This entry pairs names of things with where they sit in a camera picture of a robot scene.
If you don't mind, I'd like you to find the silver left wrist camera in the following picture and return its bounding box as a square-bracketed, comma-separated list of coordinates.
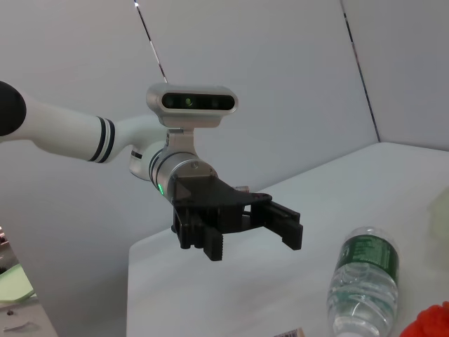
[146, 84, 239, 155]

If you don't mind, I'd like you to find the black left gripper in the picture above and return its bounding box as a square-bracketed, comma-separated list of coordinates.
[164, 175, 303, 263]

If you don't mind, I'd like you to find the tan eraser with barcode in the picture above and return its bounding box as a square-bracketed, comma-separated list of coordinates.
[272, 326, 305, 337]

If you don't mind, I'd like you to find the clear green-label water bottle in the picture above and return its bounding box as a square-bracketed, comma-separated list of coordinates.
[326, 226, 401, 337]

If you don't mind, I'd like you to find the grey side table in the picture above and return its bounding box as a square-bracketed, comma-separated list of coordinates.
[0, 298, 59, 337]

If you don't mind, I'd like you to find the pale green board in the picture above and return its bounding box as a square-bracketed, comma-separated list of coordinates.
[0, 265, 35, 305]

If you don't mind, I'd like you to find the red-orange fruit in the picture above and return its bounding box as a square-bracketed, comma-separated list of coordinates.
[399, 304, 449, 337]

